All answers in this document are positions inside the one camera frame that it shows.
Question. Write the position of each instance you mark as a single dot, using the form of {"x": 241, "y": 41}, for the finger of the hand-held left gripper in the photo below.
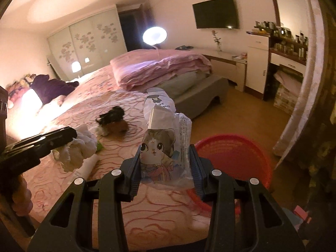
{"x": 26, "y": 160}
{"x": 57, "y": 135}

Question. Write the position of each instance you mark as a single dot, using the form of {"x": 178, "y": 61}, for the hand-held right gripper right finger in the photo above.
{"x": 195, "y": 173}

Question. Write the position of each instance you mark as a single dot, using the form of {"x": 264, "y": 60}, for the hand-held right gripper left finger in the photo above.
{"x": 137, "y": 168}

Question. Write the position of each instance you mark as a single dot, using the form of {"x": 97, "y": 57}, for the cat-print plastic wrapper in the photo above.
{"x": 160, "y": 147}

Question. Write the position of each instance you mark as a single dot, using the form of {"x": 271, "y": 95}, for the red plastic basket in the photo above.
{"x": 236, "y": 157}

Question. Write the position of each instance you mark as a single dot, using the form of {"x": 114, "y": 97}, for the brown wrapper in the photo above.
{"x": 118, "y": 127}

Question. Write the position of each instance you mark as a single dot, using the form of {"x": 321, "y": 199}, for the person's left hand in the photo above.
{"x": 23, "y": 197}

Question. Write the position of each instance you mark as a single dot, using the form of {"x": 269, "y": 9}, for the colourful printed pillow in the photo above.
{"x": 17, "y": 86}

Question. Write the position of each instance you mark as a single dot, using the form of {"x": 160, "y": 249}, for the white pillow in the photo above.
{"x": 31, "y": 99}

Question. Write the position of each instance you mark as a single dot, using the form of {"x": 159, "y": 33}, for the green wrapper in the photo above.
{"x": 99, "y": 147}

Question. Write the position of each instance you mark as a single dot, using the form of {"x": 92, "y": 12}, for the dark purple garment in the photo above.
{"x": 52, "y": 88}

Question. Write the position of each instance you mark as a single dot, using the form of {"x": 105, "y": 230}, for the black crumpled wrapper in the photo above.
{"x": 111, "y": 115}

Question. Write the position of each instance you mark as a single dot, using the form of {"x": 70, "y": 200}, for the pink floral bedsheet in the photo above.
{"x": 99, "y": 84}

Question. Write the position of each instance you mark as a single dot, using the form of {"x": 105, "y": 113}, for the small bedside lamp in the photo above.
{"x": 76, "y": 67}

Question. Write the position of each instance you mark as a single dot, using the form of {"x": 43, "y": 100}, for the grey-green pillow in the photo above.
{"x": 183, "y": 82}

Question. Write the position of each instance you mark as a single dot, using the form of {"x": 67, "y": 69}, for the floral sliding wardrobe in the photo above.
{"x": 86, "y": 39}

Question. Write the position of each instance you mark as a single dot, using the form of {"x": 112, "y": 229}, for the folded pink quilt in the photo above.
{"x": 157, "y": 65}

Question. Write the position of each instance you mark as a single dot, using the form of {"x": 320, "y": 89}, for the low white desk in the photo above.
{"x": 225, "y": 65}

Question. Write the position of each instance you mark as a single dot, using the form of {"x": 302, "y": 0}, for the small pink box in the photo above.
{"x": 302, "y": 213}

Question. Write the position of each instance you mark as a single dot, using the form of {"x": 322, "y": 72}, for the stack of patterned boxes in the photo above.
{"x": 286, "y": 97}

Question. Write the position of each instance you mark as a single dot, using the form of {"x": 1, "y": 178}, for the white cabinet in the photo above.
{"x": 256, "y": 63}

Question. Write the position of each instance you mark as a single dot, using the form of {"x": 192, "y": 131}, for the light floral curtain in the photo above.
{"x": 304, "y": 97}

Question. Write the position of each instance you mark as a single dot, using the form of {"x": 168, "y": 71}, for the flower in vase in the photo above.
{"x": 216, "y": 39}

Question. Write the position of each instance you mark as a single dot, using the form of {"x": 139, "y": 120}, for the brown and white vanity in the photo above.
{"x": 286, "y": 60}

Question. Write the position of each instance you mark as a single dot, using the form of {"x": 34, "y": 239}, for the row of cosmetic bottles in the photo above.
{"x": 283, "y": 31}

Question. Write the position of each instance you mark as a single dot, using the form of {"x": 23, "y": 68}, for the wood-framed mirror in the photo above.
{"x": 288, "y": 8}

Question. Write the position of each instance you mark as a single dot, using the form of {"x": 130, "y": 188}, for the grey bed frame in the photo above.
{"x": 207, "y": 94}

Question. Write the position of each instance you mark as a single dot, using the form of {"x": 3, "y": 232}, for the black wall television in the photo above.
{"x": 215, "y": 13}

